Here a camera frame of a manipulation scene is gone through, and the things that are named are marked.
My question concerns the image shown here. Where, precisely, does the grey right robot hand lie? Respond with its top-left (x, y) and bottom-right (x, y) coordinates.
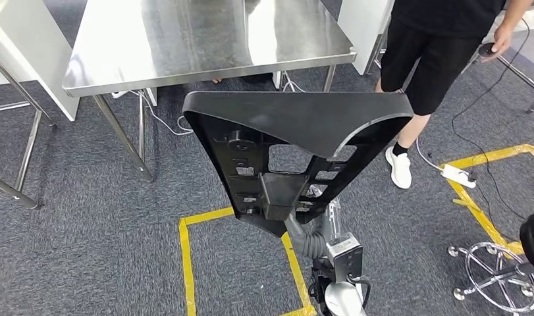
top-left (306, 185), bottom-right (342, 244)

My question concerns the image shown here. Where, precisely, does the black plastic car part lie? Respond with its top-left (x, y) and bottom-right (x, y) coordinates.
top-left (182, 90), bottom-right (415, 238)

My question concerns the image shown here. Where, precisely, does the stainless steel workbench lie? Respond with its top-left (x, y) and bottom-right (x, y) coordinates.
top-left (61, 0), bottom-right (358, 182)

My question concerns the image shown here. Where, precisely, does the black backpack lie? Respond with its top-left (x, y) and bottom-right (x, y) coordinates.
top-left (239, 72), bottom-right (275, 85)

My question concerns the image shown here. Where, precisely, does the white panel desk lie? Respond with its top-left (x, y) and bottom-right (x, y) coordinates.
top-left (337, 0), bottom-right (396, 76)

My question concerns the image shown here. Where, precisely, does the black handheld controller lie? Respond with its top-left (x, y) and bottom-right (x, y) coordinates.
top-left (477, 41), bottom-right (498, 59)

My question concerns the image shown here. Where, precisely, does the white desk with steel legs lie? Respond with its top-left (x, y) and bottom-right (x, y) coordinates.
top-left (0, 0), bottom-right (81, 210)

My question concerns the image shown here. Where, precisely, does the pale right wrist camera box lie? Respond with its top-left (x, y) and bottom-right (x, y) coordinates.
top-left (325, 233), bottom-right (364, 284)

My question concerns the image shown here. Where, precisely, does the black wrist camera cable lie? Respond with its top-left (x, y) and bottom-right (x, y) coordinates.
top-left (347, 276), bottom-right (372, 311)

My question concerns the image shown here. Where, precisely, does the white floor cable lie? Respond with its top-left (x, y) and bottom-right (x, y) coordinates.
top-left (415, 137), bottom-right (446, 172)
top-left (131, 72), bottom-right (307, 137)

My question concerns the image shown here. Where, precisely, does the black floor cable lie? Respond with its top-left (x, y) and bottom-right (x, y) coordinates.
top-left (450, 17), bottom-right (531, 245)

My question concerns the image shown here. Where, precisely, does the steel frame table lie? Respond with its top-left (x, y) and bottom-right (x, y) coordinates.
top-left (480, 4), bottom-right (534, 115)

